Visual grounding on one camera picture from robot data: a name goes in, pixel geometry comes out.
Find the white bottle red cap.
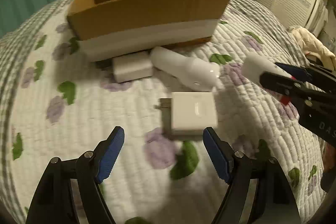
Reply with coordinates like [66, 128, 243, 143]
[241, 53, 296, 105]

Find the small white box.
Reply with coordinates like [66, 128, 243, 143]
[112, 51, 153, 83]

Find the white floral quilted blanket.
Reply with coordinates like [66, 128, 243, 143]
[1, 0, 325, 223]

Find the white handheld device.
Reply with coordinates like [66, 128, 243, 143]
[150, 47, 220, 92]

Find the cream jacket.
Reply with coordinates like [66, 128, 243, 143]
[288, 26, 335, 71]

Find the brown cardboard box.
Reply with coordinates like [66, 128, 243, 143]
[67, 0, 230, 61]

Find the white power adapter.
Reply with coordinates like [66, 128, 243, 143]
[158, 92, 218, 138]

